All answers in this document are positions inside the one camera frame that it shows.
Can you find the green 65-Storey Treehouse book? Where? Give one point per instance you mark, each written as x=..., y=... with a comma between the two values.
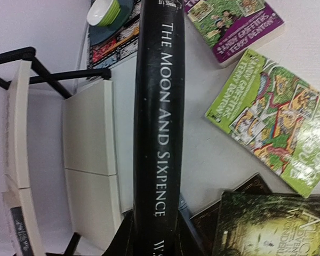
x=275, y=115

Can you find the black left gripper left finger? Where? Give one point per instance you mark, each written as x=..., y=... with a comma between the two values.
x=122, y=243

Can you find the green Alice in Wonderland book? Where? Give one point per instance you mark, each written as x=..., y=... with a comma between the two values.
x=275, y=224

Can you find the patterned fabric placemat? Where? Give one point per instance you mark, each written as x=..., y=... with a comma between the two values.
x=111, y=45

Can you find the black Moon and Sixpence book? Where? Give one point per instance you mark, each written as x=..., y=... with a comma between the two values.
x=158, y=126

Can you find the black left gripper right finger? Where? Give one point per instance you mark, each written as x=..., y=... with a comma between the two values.
x=190, y=242

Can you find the teal plate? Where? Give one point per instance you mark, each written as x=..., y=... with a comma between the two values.
x=130, y=11

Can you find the green white bowl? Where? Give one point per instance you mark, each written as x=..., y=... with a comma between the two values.
x=103, y=12

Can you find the purple 117-Storey Treehouse book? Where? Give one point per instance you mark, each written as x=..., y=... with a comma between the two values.
x=230, y=27

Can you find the floral Little Women book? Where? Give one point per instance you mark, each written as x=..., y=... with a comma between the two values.
x=18, y=232

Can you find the yellow handled knife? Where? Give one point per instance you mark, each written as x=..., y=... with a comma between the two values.
x=133, y=35

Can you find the dark blue Nineteen Eighty-Four book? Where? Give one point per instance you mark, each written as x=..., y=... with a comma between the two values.
x=183, y=207

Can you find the beige three-tier shelf rack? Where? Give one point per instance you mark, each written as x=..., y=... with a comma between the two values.
x=46, y=161

